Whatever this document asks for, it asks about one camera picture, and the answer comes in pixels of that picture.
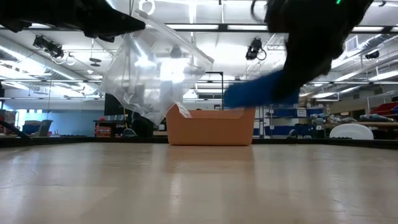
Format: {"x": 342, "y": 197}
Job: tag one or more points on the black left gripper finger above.
{"x": 105, "y": 21}

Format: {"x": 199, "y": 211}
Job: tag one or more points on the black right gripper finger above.
{"x": 301, "y": 71}

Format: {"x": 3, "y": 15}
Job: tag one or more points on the blue elastic bandage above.
{"x": 248, "y": 93}

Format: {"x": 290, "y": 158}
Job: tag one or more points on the clear zip bag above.
{"x": 155, "y": 77}

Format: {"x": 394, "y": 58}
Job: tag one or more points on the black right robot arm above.
{"x": 357, "y": 12}

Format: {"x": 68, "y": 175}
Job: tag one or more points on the shelf with blue bins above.
{"x": 280, "y": 130}

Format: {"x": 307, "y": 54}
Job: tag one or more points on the white rounded chair back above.
{"x": 351, "y": 132}

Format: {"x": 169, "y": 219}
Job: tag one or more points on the black monitor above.
{"x": 109, "y": 107}

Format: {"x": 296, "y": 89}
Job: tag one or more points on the red storage bins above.
{"x": 384, "y": 109}

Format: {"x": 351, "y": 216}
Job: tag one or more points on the orange plastic bin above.
{"x": 211, "y": 130}

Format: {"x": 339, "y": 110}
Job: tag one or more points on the red box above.
{"x": 102, "y": 132}

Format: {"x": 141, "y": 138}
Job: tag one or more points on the grey chair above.
{"x": 45, "y": 127}

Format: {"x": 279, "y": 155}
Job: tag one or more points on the blue storage bin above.
{"x": 29, "y": 129}

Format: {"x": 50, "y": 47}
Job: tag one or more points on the black overhead camera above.
{"x": 253, "y": 51}
{"x": 49, "y": 47}
{"x": 175, "y": 53}

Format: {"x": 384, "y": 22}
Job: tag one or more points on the black metal gantry frame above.
{"x": 222, "y": 90}

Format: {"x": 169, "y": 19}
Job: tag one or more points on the black metal table frame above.
{"x": 62, "y": 140}

